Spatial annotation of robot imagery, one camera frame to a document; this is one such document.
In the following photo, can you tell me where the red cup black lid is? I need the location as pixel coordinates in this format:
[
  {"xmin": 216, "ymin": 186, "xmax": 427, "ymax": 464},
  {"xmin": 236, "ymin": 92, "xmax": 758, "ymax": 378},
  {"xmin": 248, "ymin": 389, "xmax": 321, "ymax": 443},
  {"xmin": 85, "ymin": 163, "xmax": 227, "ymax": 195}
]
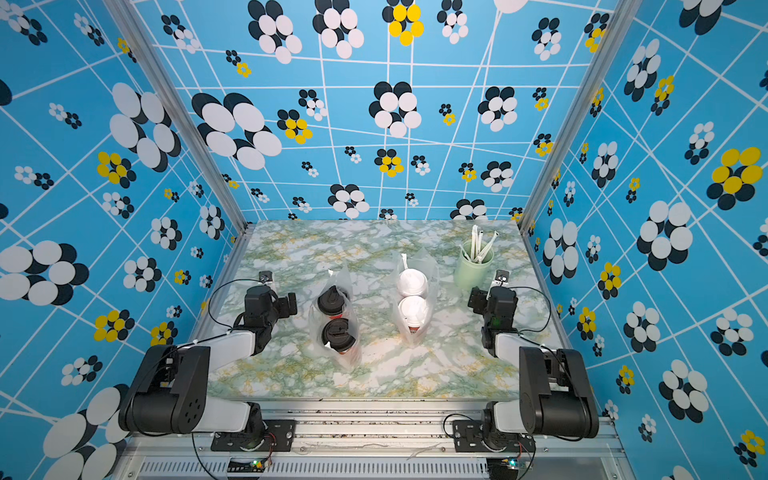
[
  {"xmin": 316, "ymin": 285, "xmax": 348, "ymax": 319},
  {"xmin": 321, "ymin": 317, "xmax": 357, "ymax": 355}
]

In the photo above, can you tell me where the clear plastic carrier bag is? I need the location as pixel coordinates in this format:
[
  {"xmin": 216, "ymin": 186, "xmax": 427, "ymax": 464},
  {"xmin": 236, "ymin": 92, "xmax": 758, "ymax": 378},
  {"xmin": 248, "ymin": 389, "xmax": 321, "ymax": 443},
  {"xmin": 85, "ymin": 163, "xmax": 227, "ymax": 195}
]
[
  {"xmin": 309, "ymin": 267, "xmax": 361, "ymax": 372},
  {"xmin": 388, "ymin": 249, "xmax": 440, "ymax": 347}
]

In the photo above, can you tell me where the red cup white lid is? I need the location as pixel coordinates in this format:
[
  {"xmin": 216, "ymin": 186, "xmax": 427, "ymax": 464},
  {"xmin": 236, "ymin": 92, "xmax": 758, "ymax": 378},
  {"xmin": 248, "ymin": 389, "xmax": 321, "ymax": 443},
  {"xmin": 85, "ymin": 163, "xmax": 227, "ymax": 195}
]
[
  {"xmin": 398, "ymin": 296, "xmax": 429, "ymax": 333},
  {"xmin": 396, "ymin": 268, "xmax": 429, "ymax": 298}
]

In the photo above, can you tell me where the red cup white lid front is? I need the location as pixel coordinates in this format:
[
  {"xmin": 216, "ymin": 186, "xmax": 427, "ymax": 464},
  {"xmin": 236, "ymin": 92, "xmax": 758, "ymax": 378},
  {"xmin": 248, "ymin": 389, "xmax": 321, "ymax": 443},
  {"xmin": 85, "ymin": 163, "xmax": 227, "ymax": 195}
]
[{"xmin": 396, "ymin": 268, "xmax": 429, "ymax": 298}]

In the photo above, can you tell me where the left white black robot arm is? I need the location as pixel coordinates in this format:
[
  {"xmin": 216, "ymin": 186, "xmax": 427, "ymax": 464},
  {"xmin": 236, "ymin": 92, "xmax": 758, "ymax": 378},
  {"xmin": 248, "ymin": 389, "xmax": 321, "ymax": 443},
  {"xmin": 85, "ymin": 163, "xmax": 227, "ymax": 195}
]
[{"xmin": 118, "ymin": 284, "xmax": 298, "ymax": 452}]

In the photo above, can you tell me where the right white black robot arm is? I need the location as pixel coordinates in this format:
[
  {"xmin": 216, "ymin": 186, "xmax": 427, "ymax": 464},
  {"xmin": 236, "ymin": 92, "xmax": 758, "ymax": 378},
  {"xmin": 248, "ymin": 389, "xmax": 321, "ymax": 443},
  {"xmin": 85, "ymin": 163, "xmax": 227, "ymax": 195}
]
[{"xmin": 468, "ymin": 286, "xmax": 600, "ymax": 451}]

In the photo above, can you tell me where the green straw holder cup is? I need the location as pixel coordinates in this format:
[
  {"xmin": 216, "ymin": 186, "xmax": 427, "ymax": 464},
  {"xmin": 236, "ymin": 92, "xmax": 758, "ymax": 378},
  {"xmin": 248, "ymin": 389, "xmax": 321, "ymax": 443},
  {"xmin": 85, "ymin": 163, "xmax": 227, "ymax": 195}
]
[{"xmin": 453, "ymin": 240, "xmax": 494, "ymax": 291}]

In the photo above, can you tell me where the white wrapped straws bundle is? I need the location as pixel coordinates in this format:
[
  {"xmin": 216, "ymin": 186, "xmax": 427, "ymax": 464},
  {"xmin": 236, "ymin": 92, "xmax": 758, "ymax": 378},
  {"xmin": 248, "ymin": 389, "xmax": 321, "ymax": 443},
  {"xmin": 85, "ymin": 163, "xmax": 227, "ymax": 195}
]
[{"xmin": 460, "ymin": 225, "xmax": 499, "ymax": 264}]

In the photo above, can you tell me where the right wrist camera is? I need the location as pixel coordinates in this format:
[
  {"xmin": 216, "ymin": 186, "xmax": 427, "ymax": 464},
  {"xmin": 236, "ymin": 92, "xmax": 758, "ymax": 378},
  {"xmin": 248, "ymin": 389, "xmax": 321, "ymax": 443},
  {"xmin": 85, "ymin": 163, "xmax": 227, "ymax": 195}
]
[{"xmin": 491, "ymin": 269, "xmax": 510, "ymax": 287}]

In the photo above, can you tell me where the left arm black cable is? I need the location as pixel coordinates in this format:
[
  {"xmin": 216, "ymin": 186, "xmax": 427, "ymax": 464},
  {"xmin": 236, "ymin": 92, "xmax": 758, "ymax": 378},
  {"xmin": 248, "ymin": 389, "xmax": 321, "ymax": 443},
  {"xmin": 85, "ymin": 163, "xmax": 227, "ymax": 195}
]
[{"xmin": 206, "ymin": 278, "xmax": 268, "ymax": 332}]

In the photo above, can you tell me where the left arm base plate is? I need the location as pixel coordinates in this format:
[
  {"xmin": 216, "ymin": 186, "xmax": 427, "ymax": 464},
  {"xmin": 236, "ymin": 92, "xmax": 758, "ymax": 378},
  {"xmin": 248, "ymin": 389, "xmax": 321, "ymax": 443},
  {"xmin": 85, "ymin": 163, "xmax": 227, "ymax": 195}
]
[{"xmin": 210, "ymin": 419, "xmax": 297, "ymax": 453}]

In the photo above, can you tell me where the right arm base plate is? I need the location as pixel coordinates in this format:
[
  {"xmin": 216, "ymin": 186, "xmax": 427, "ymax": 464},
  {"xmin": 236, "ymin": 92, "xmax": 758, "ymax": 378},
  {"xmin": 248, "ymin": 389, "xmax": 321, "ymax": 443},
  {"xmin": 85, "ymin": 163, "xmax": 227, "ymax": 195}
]
[{"xmin": 449, "ymin": 419, "xmax": 536, "ymax": 455}]

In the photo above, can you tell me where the aluminium rail frame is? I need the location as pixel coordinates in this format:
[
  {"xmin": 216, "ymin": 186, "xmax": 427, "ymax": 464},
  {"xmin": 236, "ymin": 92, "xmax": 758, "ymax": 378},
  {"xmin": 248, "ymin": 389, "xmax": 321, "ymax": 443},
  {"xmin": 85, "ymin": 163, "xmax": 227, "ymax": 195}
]
[{"xmin": 113, "ymin": 399, "xmax": 635, "ymax": 479}]

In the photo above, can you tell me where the left aluminium corner post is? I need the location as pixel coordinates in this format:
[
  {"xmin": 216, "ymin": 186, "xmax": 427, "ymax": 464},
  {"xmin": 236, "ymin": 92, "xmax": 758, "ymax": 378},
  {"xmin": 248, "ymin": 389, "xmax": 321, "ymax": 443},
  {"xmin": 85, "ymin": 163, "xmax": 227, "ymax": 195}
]
[{"xmin": 105, "ymin": 1, "xmax": 248, "ymax": 235}]

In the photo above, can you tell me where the aluminium corner post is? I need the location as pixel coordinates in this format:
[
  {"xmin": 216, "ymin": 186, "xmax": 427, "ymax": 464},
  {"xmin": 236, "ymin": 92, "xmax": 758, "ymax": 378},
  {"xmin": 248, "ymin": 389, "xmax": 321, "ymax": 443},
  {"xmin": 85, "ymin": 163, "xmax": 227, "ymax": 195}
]
[
  {"xmin": 105, "ymin": 1, "xmax": 248, "ymax": 235},
  {"xmin": 519, "ymin": 0, "xmax": 642, "ymax": 233}
]

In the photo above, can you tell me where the right aluminium corner post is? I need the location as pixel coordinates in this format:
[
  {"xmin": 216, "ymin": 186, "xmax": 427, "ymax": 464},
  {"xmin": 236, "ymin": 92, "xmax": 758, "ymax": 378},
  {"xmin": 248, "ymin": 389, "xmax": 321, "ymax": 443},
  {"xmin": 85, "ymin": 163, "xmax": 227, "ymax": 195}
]
[{"xmin": 519, "ymin": 0, "xmax": 642, "ymax": 233}]

